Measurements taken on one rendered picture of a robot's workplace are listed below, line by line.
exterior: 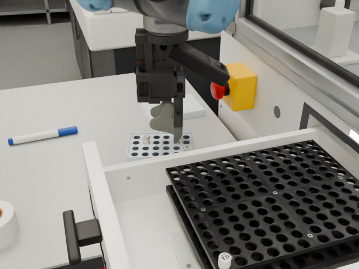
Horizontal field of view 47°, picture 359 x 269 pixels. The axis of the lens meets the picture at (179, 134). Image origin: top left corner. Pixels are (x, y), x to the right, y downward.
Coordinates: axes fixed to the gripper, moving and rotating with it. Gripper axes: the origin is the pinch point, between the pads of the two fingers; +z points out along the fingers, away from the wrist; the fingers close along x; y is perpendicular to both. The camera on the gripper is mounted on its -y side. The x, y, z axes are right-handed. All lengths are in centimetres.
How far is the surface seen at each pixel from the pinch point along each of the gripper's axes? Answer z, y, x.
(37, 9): 67, 130, -331
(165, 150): 1.7, 2.6, 2.8
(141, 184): -4.8, 5.6, 20.5
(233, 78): -9.5, -9.9, -4.3
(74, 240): -10.0, 11.2, 35.7
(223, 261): -10.0, -3.5, 38.6
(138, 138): 2.4, 7.9, -2.5
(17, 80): 82, 111, -202
